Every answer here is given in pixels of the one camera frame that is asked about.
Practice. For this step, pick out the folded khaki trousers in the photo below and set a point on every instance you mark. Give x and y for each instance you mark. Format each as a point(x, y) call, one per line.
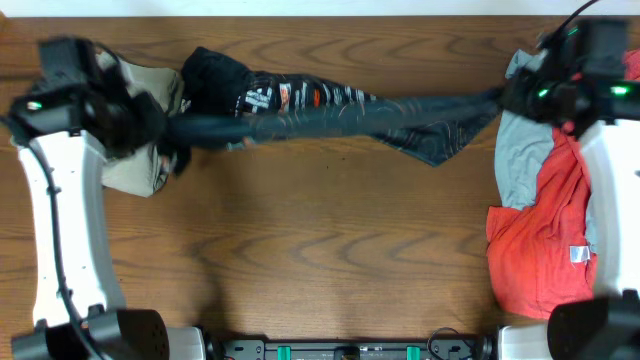
point(147, 169)

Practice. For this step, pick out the red t-shirt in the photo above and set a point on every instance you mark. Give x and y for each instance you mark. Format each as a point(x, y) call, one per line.
point(538, 258)

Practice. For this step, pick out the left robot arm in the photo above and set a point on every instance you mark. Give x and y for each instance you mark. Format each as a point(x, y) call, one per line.
point(63, 130)

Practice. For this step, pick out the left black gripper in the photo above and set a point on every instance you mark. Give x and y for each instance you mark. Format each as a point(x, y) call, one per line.
point(154, 118)

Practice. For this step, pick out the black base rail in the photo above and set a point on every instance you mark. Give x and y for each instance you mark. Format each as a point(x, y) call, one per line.
point(443, 344)

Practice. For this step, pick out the black patterned cycling jersey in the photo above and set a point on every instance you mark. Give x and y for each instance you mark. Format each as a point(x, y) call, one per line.
point(227, 105)

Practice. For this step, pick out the light grey t-shirt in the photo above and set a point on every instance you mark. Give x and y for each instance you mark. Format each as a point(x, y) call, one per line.
point(522, 148)

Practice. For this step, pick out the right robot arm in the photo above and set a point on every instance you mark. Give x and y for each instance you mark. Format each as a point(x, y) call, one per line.
point(581, 81)

